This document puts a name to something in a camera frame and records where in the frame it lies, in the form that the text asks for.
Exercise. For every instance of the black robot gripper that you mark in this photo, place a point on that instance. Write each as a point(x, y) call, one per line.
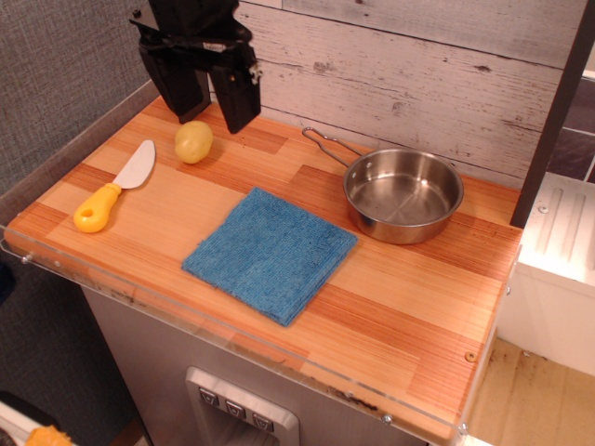
point(201, 29)

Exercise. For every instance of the silver steel pot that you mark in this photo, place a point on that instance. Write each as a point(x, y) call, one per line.
point(399, 196)

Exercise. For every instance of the yellow toy potato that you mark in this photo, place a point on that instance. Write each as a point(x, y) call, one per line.
point(193, 142)

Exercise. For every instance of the blue folded cloth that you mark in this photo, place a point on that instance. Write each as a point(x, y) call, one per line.
point(271, 255)

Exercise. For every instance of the clear acrylic table guard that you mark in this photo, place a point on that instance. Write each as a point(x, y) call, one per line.
point(395, 330)

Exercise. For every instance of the grey toy fridge cabinet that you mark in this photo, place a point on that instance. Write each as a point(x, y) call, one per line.
point(153, 357)

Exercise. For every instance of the silver dispenser panel with buttons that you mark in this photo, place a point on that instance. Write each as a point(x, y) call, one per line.
point(226, 414)

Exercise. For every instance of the orange fuzzy object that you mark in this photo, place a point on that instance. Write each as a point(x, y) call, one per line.
point(48, 436)

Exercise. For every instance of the white toy sink unit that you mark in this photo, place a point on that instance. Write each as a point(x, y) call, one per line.
point(548, 308)

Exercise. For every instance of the yellow handled toy knife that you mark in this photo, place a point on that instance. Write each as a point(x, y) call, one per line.
point(94, 213)

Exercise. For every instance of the dark right shelf post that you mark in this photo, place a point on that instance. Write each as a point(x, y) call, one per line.
point(571, 76)

